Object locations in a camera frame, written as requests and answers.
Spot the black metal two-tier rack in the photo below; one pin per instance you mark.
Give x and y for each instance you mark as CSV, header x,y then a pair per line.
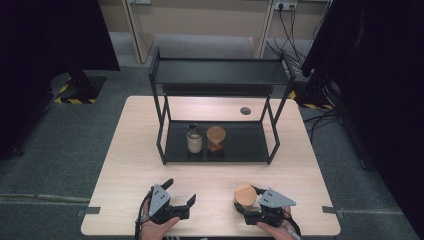
x,y
220,71

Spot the glass shaker with white powder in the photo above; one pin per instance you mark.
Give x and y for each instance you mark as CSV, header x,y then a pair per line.
x,y
194,143

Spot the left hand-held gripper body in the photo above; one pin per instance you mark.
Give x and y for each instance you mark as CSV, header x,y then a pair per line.
x,y
160,201

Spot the person's left hand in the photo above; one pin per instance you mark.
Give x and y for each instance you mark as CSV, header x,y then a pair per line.
x,y
153,231

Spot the glass jar with green leaves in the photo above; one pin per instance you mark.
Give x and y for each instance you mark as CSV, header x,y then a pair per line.
x,y
245,195

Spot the stand base with hazard tape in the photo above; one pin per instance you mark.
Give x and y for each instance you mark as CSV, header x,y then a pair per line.
x,y
80,90
313,96

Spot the glass jar with brown contents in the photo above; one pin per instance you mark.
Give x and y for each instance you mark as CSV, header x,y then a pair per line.
x,y
216,133

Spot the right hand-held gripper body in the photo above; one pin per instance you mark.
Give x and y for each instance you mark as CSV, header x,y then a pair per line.
x,y
275,200

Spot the white wall socket with plugs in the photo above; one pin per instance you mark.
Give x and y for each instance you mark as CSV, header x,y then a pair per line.
x,y
286,5

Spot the person's right hand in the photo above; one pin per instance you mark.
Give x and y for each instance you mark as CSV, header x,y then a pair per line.
x,y
281,233

